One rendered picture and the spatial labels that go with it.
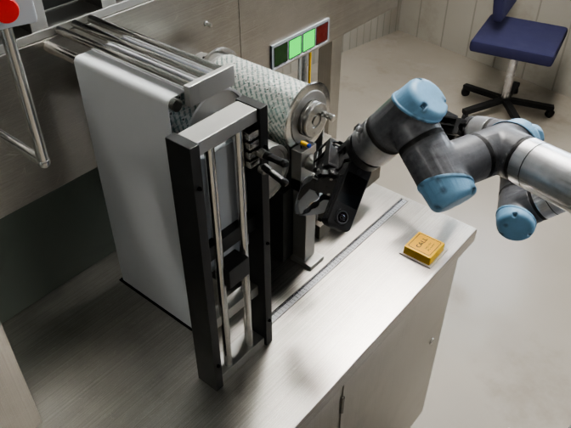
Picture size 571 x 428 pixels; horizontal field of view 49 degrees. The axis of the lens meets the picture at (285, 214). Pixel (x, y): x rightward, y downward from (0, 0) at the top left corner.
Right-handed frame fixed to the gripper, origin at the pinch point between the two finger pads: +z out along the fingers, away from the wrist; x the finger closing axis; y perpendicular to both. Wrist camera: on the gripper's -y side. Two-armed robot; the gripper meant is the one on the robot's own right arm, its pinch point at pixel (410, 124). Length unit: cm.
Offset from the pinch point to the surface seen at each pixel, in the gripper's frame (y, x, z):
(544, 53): -176, -79, 81
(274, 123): 43.3, 12.0, -3.6
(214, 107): 64, 14, -13
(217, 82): 68, 11, -19
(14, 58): 98, 17, -22
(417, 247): 1.4, 28.3, -14.5
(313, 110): 39.2, 7.5, -8.9
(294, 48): 16.5, -12.3, 32.9
